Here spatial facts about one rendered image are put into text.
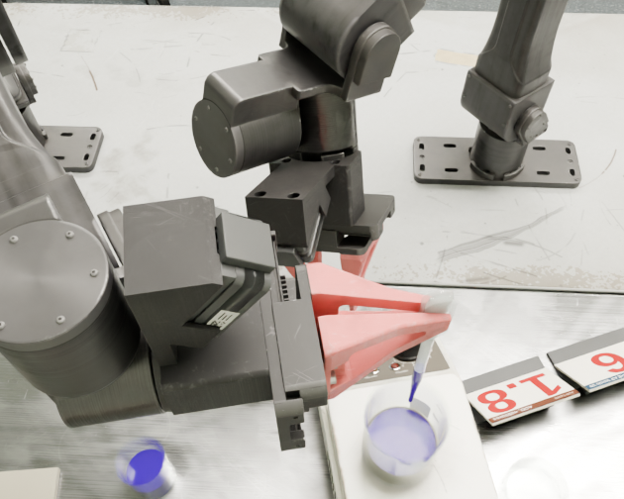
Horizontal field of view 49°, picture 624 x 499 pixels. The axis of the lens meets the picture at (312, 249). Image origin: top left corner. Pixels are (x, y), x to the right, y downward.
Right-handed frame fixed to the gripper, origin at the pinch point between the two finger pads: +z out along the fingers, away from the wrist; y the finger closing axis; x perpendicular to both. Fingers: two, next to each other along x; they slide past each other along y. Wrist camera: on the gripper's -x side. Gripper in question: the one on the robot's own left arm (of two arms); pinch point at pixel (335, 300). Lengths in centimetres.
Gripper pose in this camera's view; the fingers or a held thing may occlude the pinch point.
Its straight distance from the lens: 61.2
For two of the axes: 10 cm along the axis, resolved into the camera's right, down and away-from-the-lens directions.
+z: 0.8, 8.9, 4.4
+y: 9.4, 0.8, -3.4
